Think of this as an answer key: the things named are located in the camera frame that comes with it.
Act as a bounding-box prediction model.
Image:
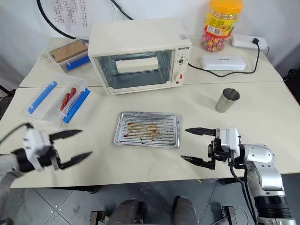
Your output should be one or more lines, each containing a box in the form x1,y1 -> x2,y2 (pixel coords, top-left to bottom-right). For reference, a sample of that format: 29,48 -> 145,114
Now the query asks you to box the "black oven power cable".
188,43 -> 261,77

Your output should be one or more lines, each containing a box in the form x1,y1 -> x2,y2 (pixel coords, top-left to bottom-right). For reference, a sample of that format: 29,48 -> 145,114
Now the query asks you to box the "brown cardboard pack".
50,41 -> 88,63

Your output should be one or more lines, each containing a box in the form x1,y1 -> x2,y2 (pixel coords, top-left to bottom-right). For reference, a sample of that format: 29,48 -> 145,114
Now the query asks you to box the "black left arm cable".
0,123 -> 35,143

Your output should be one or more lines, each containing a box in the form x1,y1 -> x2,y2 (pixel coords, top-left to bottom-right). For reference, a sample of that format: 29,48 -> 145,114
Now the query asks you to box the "red sausage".
68,87 -> 78,101
60,92 -> 71,111

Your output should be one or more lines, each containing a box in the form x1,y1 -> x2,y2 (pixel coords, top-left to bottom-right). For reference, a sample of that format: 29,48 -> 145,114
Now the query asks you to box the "cream toaster oven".
87,18 -> 193,96

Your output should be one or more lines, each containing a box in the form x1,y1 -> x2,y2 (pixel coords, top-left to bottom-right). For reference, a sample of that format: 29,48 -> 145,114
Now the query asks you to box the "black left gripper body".
37,135 -> 63,172

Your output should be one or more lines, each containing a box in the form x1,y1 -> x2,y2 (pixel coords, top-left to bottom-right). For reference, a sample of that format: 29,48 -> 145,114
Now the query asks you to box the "clear box with blue clips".
22,74 -> 92,128

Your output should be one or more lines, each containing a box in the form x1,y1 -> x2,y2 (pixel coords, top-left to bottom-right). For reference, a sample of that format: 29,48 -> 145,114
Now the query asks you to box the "white oblong case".
200,55 -> 247,70

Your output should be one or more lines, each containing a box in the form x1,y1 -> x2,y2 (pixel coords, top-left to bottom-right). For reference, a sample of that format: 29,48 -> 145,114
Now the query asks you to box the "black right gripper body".
207,136 -> 235,165

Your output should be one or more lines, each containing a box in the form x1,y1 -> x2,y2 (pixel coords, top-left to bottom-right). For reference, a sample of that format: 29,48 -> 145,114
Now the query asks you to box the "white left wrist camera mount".
22,128 -> 53,171

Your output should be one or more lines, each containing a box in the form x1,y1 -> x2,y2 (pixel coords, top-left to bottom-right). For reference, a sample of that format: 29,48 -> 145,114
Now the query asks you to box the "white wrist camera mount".
22,128 -> 53,171
215,127 -> 241,150

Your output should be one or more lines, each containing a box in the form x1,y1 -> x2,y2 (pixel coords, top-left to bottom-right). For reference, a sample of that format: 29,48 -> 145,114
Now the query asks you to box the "black metal stand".
0,84 -> 13,97

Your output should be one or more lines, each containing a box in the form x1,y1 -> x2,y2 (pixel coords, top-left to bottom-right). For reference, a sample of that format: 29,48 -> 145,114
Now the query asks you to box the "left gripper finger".
48,129 -> 83,143
57,151 -> 93,171

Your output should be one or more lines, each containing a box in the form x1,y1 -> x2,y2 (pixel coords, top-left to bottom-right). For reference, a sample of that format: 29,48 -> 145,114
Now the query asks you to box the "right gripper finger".
184,127 -> 218,137
180,154 -> 215,171

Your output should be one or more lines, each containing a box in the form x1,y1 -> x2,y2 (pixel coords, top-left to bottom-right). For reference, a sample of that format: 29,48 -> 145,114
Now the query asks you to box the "white sheet with red grid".
36,0 -> 113,39

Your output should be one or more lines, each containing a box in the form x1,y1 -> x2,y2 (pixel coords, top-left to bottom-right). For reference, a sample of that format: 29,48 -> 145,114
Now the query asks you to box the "stained metal baking tray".
113,111 -> 181,150

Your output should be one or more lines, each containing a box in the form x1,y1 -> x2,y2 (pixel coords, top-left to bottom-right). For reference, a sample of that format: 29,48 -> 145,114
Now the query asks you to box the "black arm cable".
229,161 -> 258,225
0,123 -> 35,143

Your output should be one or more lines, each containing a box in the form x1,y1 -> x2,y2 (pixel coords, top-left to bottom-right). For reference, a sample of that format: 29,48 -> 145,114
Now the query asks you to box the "dark rounded shape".
172,195 -> 197,225
110,198 -> 147,225

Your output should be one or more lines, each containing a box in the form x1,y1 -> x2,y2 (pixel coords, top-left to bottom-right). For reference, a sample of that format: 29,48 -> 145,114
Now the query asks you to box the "clear box holding brown pack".
48,39 -> 91,72

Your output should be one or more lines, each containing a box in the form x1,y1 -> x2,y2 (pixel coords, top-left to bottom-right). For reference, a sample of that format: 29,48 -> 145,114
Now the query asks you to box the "rusty metal bracket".
90,210 -> 105,225
221,205 -> 237,225

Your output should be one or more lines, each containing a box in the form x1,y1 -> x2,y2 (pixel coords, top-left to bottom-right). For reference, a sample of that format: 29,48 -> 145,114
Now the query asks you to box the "black curved hoop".
36,0 -> 135,40

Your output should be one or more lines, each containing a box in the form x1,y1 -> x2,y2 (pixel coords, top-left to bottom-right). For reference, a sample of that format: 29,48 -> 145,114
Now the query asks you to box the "candy jar with orange lid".
200,0 -> 244,53

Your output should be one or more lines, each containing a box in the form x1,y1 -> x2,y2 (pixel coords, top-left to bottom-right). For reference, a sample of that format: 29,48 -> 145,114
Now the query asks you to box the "white power strip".
231,34 -> 269,50

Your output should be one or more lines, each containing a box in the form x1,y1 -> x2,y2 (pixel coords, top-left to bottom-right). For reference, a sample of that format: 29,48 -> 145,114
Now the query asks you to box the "steel cup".
215,88 -> 241,113

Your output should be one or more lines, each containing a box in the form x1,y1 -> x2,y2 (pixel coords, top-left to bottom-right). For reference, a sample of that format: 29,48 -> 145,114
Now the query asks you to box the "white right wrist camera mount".
215,127 -> 241,150

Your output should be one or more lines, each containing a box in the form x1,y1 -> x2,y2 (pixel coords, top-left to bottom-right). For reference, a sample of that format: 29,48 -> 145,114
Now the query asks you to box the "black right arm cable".
229,161 -> 258,225

